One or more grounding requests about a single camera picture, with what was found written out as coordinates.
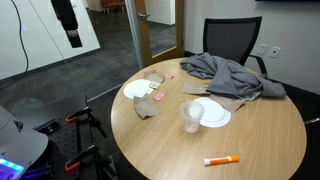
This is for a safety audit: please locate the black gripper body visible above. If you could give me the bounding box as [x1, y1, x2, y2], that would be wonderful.
[50, 0, 79, 32]

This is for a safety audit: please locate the orange glue stick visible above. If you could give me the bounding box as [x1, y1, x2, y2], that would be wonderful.
[203, 154, 241, 167]

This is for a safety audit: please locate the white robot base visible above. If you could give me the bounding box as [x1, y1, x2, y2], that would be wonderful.
[0, 105, 50, 180]

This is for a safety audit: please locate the red upholstered chair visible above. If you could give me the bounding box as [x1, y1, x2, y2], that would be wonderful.
[100, 0, 127, 14]

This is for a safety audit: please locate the wooden door with glass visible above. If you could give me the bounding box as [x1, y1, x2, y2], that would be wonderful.
[133, 0, 185, 68]

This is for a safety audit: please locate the black orange bar clamp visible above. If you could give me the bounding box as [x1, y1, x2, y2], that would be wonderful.
[65, 106, 108, 139]
[64, 144, 116, 180]

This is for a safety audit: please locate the white paper plate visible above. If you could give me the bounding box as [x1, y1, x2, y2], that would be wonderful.
[193, 96, 232, 129]
[123, 79, 155, 100]

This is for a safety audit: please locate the flat brown paper napkin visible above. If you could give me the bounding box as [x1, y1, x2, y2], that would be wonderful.
[181, 79, 212, 96]
[143, 69, 165, 84]
[209, 94, 246, 114]

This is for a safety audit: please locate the pale yellow paper packet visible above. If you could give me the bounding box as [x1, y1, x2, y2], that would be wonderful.
[148, 81, 162, 90]

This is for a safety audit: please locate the crumpled brown paper napkin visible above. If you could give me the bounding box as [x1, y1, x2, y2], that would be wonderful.
[133, 94, 161, 120]

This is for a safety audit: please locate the black perforated mounting table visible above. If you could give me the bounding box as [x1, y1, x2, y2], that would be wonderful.
[19, 94, 116, 180]

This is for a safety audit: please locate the clear plastic cup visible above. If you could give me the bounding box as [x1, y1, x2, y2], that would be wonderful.
[179, 100, 205, 134]

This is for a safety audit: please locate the black mesh office chair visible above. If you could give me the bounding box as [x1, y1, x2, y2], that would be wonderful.
[202, 16, 268, 76]

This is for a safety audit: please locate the grey hoodie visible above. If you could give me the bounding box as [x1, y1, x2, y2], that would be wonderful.
[179, 52, 287, 101]

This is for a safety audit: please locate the thin black hanging cable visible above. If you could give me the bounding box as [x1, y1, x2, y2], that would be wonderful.
[9, 0, 30, 83]

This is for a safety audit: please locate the grey metal door frame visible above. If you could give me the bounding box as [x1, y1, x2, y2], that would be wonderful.
[124, 0, 145, 70]

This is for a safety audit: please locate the black mounting bracket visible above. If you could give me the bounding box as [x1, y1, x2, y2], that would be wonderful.
[34, 118, 62, 136]

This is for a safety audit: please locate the white wall outlet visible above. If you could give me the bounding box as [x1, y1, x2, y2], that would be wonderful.
[256, 43, 268, 56]

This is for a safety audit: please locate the white wall plate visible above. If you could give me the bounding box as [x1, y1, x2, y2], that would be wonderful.
[268, 45, 282, 59]

